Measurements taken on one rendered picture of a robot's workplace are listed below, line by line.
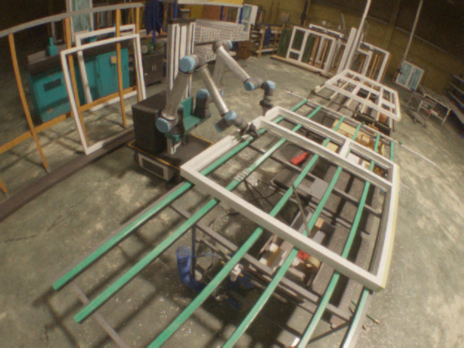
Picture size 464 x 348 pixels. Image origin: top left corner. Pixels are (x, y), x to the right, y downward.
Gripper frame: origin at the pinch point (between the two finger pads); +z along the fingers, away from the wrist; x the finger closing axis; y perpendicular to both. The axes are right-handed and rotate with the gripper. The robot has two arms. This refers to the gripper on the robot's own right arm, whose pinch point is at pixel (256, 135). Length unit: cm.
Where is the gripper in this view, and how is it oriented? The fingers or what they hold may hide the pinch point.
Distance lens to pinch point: 204.5
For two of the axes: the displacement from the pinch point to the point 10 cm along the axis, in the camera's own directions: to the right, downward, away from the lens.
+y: 2.0, -9.1, 3.7
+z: 6.9, 4.0, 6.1
